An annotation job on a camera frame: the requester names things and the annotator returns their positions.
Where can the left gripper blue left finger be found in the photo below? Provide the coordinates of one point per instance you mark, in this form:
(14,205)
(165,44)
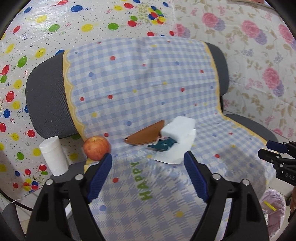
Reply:
(97,175)

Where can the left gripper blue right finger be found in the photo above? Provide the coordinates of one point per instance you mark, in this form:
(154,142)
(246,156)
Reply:
(196,176)

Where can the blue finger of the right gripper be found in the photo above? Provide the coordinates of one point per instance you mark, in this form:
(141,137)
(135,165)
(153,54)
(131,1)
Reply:
(275,146)

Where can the yellow plastic strip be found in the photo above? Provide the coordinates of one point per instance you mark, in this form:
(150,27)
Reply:
(270,206)

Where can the white foam block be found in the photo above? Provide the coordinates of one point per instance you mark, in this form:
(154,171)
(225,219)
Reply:
(178,128)

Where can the pink bag trash bin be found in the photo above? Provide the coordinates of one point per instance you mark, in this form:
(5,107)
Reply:
(273,219)

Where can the person right hand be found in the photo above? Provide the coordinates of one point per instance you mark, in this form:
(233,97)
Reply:
(293,200)

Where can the red apple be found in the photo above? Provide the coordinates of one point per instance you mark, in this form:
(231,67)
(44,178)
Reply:
(96,147)

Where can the white paper sheet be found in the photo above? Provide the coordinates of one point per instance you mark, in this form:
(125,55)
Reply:
(175,155)

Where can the teal printed packet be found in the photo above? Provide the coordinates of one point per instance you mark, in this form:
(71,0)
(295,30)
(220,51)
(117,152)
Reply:
(162,144)

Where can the brown leather pouch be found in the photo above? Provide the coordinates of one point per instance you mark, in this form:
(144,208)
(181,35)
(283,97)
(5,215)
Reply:
(146,135)

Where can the dark grey chair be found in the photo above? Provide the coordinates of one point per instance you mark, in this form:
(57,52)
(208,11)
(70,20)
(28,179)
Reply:
(232,210)

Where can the blue checked cloth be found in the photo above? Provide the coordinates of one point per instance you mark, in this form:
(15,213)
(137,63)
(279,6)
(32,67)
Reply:
(116,88)

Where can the floral pattern wall sheet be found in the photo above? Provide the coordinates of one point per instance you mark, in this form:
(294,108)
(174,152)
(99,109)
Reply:
(260,53)

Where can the balloon pattern wall sheet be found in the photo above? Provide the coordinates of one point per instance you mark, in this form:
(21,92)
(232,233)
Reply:
(41,30)

